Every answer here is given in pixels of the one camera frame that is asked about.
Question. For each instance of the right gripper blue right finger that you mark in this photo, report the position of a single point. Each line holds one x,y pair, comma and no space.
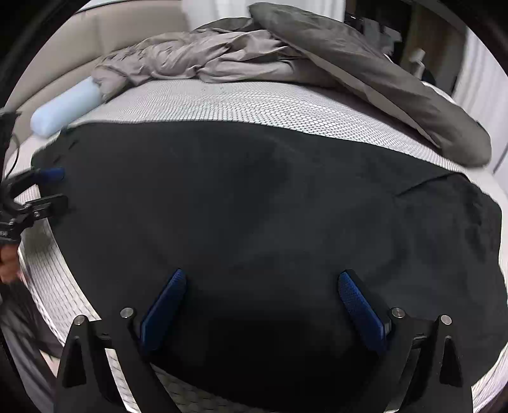
365,310

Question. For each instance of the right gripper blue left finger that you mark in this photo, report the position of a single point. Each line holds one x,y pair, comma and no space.
163,310

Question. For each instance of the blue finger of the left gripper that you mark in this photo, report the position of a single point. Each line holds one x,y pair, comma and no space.
49,206
49,175

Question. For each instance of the black pants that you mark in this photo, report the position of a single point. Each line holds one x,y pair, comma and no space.
262,220

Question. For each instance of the person's left hand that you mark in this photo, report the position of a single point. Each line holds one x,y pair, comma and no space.
10,264

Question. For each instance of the light blue bolster pillow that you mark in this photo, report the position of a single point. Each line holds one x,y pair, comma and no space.
65,108

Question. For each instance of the beige upholstered headboard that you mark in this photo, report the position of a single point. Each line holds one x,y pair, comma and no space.
69,56

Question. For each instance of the white honeycomb mattress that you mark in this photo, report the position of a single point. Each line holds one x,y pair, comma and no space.
313,111

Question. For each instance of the grey duvet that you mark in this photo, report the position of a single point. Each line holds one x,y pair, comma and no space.
285,44

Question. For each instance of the white curtain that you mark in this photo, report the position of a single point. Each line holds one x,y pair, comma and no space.
481,90

